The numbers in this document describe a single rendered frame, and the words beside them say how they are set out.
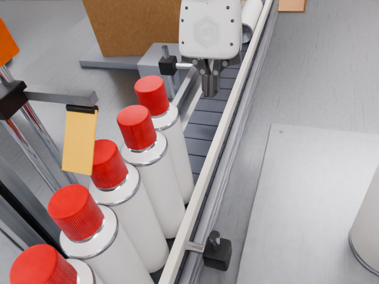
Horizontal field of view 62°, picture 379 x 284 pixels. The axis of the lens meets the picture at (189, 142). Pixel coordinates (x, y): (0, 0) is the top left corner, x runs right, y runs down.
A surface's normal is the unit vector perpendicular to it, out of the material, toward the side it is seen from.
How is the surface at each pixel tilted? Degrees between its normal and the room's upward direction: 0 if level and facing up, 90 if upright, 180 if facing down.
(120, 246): 90
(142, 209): 90
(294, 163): 0
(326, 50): 0
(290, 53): 0
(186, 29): 69
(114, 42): 90
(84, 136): 47
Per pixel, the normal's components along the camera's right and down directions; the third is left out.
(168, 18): -0.20, 0.71
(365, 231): -0.98, 0.19
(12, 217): 0.94, 0.13
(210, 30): -0.34, 0.42
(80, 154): -0.33, 0.03
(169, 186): 0.78, 0.36
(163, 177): 0.60, 0.50
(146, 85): -0.12, -0.74
